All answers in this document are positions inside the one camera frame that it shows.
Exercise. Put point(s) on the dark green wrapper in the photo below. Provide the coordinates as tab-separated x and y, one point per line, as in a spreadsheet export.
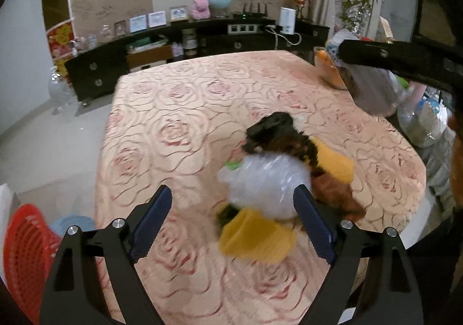
225	216

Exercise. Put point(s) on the red plastic basket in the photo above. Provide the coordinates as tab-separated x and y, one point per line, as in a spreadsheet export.
29	256

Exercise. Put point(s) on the red yellow festive poster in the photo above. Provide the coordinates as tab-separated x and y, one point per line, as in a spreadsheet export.
59	39

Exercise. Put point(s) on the green snack wrapper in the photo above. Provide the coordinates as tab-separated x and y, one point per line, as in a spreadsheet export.
232	165

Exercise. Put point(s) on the red white figurine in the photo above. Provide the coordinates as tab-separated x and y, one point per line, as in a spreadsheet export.
302	3

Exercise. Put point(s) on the clear water jug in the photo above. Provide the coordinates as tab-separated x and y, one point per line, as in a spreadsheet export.
60	90

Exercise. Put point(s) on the clear plastic container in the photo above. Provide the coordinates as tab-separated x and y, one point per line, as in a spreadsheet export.
423	120

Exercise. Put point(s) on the black router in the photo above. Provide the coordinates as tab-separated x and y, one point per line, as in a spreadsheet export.
251	14

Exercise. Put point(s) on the clear plastic bag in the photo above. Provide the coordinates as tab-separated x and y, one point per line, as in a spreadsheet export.
264	184

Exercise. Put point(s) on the blue white framed picture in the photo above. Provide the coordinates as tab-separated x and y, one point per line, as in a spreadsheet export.
179	13

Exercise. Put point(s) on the blue plastic stool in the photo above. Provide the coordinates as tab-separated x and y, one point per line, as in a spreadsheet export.
72	225

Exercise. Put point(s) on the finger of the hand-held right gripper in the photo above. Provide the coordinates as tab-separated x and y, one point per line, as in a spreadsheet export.
398	59

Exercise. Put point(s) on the black television cabinet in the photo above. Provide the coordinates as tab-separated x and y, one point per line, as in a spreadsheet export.
97	71

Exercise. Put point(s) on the beige cardboard box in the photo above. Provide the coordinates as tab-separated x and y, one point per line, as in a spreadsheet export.
385	30

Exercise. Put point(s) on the pink plush toy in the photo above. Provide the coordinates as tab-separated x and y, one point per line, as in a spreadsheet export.
201	6

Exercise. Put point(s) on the round tin canister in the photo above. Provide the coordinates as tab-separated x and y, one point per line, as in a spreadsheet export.
189	43

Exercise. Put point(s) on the grey plastic bag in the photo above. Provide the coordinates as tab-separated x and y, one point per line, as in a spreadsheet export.
372	90

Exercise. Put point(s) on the white framed certificate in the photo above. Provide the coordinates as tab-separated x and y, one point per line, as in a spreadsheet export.
138	23
157	19

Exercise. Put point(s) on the glass fruit bowl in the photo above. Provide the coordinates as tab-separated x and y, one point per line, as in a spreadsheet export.
327	75

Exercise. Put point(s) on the dark brown crumpled wrapper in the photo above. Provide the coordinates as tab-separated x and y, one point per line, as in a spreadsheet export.
278	137

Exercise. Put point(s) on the yellow sunflower trash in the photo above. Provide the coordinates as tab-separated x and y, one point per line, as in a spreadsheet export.
256	238

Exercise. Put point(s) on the grey power strip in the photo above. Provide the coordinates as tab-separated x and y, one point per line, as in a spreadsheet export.
244	28

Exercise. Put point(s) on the rose patterned tablecloth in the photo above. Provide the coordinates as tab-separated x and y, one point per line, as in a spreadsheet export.
173	122

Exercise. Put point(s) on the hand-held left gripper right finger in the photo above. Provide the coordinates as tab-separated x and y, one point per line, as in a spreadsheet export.
311	223

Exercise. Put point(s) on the reddish brown wrapper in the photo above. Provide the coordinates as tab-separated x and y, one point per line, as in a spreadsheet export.
336	194

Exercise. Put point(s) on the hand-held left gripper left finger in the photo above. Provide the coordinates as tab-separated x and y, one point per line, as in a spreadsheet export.
155	223

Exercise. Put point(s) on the small dark photo frame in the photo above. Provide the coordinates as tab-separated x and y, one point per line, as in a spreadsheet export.
120	27

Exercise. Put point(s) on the green tray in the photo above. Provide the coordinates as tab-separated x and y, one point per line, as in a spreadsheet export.
144	44

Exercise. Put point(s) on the pale blue globe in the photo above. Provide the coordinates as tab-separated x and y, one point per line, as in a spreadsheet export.
220	1

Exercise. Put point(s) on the white upright device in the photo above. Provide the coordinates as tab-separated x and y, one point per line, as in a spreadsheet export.
287	21

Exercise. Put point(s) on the yellow sponge cloth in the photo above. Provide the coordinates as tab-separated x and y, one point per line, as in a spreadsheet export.
334	162

